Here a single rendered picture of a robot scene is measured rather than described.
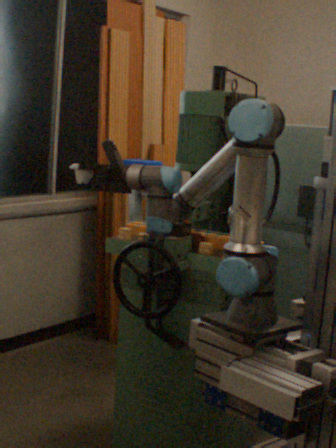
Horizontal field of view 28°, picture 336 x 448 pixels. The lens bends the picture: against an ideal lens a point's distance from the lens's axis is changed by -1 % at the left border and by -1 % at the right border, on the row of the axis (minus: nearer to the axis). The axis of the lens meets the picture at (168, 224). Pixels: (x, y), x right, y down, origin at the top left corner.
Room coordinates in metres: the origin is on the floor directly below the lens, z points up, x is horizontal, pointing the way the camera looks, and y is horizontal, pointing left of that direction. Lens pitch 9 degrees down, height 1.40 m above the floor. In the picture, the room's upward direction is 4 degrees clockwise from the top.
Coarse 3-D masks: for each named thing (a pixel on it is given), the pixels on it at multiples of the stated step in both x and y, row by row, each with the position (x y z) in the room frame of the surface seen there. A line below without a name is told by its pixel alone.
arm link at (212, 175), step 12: (228, 144) 2.03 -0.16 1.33; (216, 156) 2.04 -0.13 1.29; (228, 156) 2.01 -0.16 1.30; (204, 168) 2.05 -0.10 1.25; (216, 168) 2.02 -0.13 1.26; (228, 168) 2.02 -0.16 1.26; (192, 180) 2.06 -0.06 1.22; (204, 180) 2.04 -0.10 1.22; (216, 180) 2.03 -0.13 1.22; (180, 192) 2.08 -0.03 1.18; (192, 192) 2.05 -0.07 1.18; (204, 192) 2.05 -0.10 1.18; (180, 204) 2.05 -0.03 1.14; (192, 204) 2.06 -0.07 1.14; (180, 216) 2.05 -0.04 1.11
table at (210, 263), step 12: (108, 240) 2.74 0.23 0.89; (120, 240) 2.72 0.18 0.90; (132, 240) 2.73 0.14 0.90; (108, 252) 2.74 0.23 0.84; (132, 252) 2.69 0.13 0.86; (192, 252) 2.57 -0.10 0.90; (216, 252) 2.60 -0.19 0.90; (144, 264) 2.55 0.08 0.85; (156, 264) 2.52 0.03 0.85; (168, 264) 2.50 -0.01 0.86; (180, 264) 2.49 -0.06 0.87; (192, 264) 2.56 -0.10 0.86; (204, 264) 2.53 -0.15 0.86; (216, 264) 2.51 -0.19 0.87
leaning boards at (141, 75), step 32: (128, 32) 4.33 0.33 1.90; (160, 32) 4.69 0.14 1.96; (128, 64) 4.33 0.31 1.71; (160, 64) 4.69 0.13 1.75; (128, 96) 4.37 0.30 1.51; (160, 96) 4.69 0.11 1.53; (128, 128) 4.39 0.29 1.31; (160, 128) 4.69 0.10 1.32; (160, 160) 4.52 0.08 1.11; (96, 256) 4.14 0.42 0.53; (96, 288) 4.13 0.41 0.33; (96, 320) 4.13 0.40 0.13
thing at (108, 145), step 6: (102, 144) 2.06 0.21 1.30; (108, 144) 2.05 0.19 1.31; (114, 144) 2.07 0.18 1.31; (108, 150) 2.05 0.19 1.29; (114, 150) 2.06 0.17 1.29; (108, 156) 2.05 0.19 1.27; (114, 156) 2.04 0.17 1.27; (120, 156) 2.08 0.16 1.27; (114, 162) 2.04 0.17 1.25; (120, 162) 2.06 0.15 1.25; (114, 168) 2.04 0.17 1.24; (120, 168) 2.03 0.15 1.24
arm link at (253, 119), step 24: (240, 120) 1.83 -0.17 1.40; (264, 120) 1.80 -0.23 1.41; (240, 144) 1.84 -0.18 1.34; (264, 144) 1.83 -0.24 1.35; (240, 168) 1.86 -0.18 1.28; (264, 168) 1.85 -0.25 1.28; (240, 192) 1.85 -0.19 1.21; (264, 192) 1.86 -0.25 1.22; (240, 216) 1.85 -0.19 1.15; (240, 240) 1.84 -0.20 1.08; (240, 264) 1.81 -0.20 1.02; (264, 264) 1.89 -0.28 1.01; (240, 288) 1.82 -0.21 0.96
